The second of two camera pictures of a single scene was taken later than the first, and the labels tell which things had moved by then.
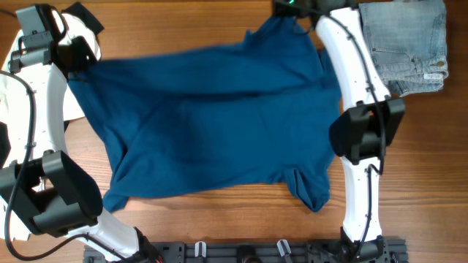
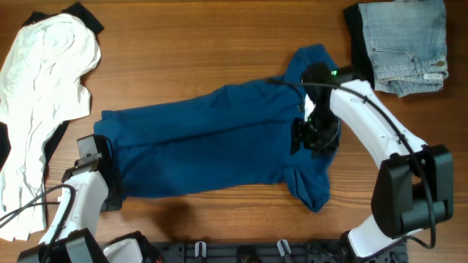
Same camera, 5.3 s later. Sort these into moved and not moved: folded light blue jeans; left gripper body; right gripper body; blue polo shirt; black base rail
Moved: left gripper body; right gripper body; blue polo shirt
Not moved: folded light blue jeans; black base rail
